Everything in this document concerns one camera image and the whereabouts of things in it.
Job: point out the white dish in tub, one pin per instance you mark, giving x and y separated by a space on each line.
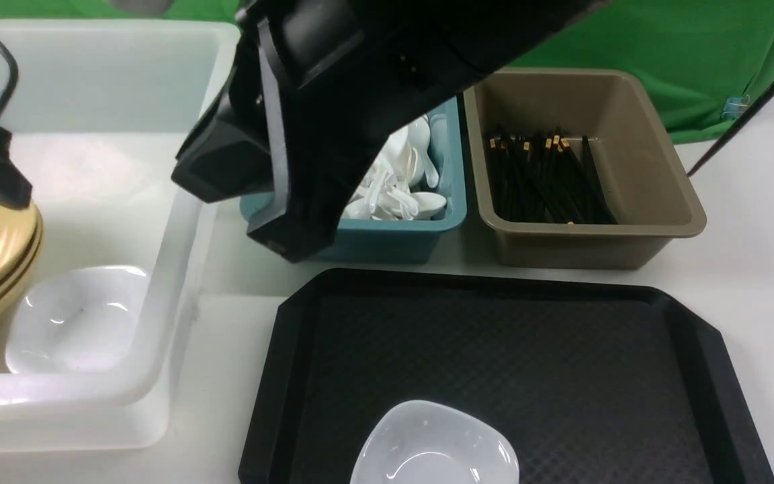
70 334

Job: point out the gold tipped chopstick far left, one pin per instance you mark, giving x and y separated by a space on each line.
500 177

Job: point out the gold tipped chopstick centre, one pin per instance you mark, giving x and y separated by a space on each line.
573 179

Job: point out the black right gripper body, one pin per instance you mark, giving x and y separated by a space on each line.
317 87

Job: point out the teal plastic bin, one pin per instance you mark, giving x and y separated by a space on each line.
377 224

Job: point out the black serving tray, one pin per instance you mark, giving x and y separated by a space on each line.
590 383

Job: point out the large white plastic tub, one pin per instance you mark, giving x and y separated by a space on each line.
101 108

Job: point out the green cloth backdrop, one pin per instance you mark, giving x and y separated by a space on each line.
688 54

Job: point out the gold tipped chopstick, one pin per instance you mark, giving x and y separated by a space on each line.
500 177
573 179

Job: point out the white spoon front right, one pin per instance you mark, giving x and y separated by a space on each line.
427 204

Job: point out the blue binder clip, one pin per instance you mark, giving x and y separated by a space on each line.
735 107

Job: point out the brown plastic bin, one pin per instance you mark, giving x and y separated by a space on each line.
641 176

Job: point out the white square dish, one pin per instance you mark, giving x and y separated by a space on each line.
128 281
425 442

